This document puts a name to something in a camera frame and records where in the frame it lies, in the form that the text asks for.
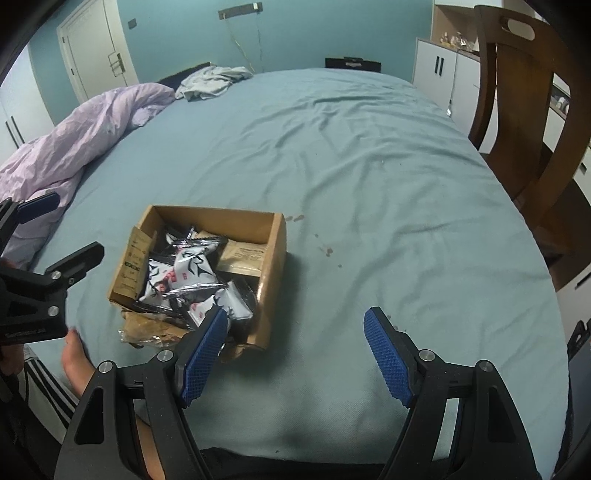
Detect white wardrobe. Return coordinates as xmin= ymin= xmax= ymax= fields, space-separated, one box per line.
xmin=0 ymin=46 xmax=55 ymax=160

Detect black white-striped pants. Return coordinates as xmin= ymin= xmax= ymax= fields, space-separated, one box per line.
xmin=21 ymin=344 xmax=81 ymax=430

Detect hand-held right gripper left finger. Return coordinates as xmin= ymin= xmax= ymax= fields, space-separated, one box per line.
xmin=54 ymin=307 xmax=230 ymax=480

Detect purple quilt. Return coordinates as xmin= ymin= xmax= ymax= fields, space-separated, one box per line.
xmin=0 ymin=83 xmax=177 ymax=271

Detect person's bare leg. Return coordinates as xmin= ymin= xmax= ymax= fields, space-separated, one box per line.
xmin=134 ymin=408 xmax=168 ymax=480

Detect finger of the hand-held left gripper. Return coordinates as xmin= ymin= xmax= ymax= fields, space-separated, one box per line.
xmin=0 ymin=191 xmax=61 ymax=254
xmin=44 ymin=241 xmax=106 ymax=301

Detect metal wall lamp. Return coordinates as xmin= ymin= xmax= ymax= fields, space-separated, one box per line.
xmin=218 ymin=2 xmax=264 ymax=20

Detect black bag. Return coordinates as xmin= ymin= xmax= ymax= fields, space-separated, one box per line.
xmin=324 ymin=56 xmax=383 ymax=75

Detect white shelf unit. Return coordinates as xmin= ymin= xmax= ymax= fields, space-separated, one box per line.
xmin=547 ymin=69 xmax=578 ymax=153

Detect small glass bottles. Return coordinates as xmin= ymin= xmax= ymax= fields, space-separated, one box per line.
xmin=438 ymin=30 xmax=476 ymax=51

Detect brown cardboard box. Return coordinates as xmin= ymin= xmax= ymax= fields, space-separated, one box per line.
xmin=107 ymin=204 xmax=288 ymax=352

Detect pile of black-white packets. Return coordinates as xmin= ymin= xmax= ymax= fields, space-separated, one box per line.
xmin=136 ymin=224 xmax=259 ymax=333

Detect grey crumpled clothing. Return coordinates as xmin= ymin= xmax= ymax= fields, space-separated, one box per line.
xmin=174 ymin=65 xmax=254 ymax=101

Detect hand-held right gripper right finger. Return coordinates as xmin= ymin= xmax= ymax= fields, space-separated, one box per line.
xmin=363 ymin=307 xmax=541 ymax=480

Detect person's left hand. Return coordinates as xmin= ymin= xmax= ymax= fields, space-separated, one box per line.
xmin=0 ymin=345 xmax=25 ymax=377

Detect white cabinet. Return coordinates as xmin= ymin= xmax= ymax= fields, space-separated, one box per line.
xmin=412 ymin=2 xmax=485 ymax=134

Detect dark pillow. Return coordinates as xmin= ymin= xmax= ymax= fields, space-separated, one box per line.
xmin=157 ymin=62 xmax=213 ymax=88

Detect white door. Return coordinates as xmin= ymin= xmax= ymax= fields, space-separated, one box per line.
xmin=56 ymin=0 xmax=140 ymax=103

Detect brown wooden chair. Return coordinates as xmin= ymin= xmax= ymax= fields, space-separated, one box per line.
xmin=468 ymin=4 xmax=591 ymax=287

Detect person's bare foot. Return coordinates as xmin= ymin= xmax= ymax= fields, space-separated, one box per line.
xmin=61 ymin=329 xmax=100 ymax=398

